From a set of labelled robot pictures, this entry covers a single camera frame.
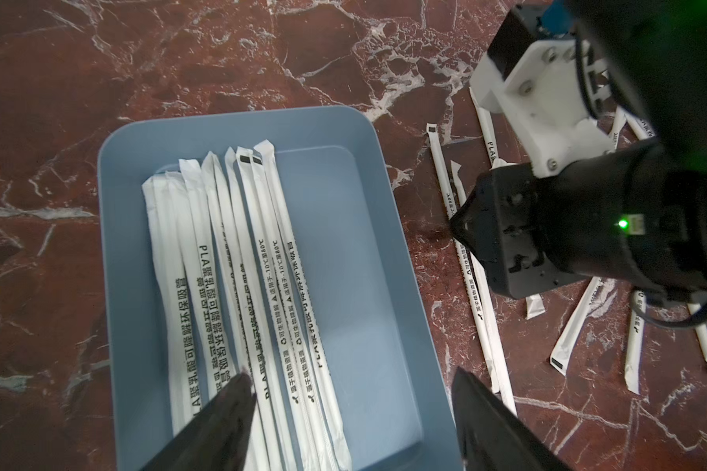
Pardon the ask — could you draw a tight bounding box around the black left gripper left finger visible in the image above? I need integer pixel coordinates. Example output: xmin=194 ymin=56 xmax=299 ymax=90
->
xmin=143 ymin=373 xmax=256 ymax=471

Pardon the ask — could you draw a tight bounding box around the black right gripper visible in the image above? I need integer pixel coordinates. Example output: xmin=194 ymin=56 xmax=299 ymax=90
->
xmin=450 ymin=163 xmax=584 ymax=299

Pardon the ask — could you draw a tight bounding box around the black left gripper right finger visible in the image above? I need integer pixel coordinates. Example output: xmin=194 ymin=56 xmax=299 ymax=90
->
xmin=452 ymin=368 xmax=569 ymax=471

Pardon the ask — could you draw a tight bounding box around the blue plastic storage tray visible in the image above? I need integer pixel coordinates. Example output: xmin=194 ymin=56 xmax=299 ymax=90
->
xmin=96 ymin=105 xmax=465 ymax=471

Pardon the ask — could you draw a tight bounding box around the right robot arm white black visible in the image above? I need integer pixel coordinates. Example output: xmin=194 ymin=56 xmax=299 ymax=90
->
xmin=450 ymin=1 xmax=707 ymax=301

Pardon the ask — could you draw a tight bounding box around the long white wrapped straw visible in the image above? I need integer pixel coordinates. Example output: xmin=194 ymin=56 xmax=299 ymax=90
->
xmin=426 ymin=124 xmax=500 ymax=394

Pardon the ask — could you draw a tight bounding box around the white wrapped straw on table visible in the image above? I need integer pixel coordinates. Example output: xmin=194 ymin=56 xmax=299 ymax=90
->
xmin=550 ymin=277 xmax=602 ymax=376

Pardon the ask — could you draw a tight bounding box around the white wrapped straw in tray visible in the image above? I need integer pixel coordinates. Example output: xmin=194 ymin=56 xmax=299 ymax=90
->
xmin=253 ymin=139 xmax=353 ymax=470

